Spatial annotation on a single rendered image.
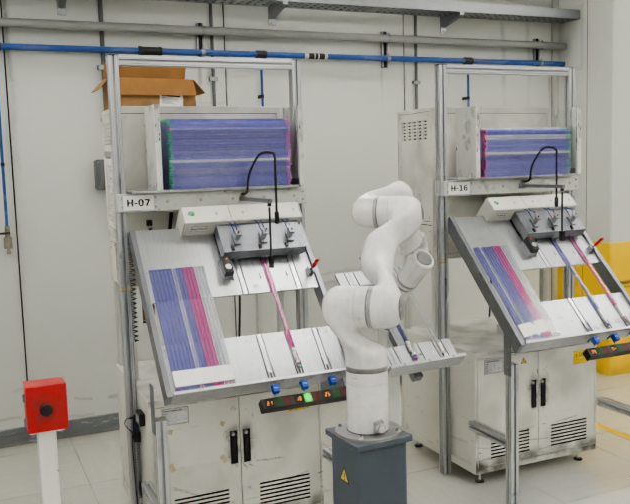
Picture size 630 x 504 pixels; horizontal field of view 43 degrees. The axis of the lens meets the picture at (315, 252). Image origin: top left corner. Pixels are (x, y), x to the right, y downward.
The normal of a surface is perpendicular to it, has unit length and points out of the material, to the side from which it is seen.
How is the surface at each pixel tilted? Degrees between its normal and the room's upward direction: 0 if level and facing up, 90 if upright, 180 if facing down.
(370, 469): 90
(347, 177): 90
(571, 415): 90
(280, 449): 90
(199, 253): 48
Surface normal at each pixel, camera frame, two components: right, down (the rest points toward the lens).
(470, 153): -0.91, 0.07
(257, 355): 0.29, -0.61
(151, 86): 0.44, -0.08
